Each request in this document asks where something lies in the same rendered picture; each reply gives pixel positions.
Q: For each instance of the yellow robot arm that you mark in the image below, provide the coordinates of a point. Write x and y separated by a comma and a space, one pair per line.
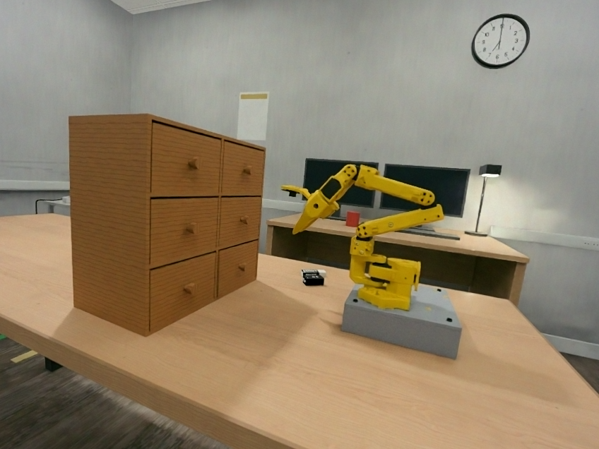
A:
398, 274

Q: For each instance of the white eraser with black sleeve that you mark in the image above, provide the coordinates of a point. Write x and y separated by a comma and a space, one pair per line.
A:
313, 272

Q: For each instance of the brown wooden chest of drawers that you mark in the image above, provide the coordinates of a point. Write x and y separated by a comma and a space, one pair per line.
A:
109, 174

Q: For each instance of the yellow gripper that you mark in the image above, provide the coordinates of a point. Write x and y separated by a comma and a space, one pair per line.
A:
317, 206

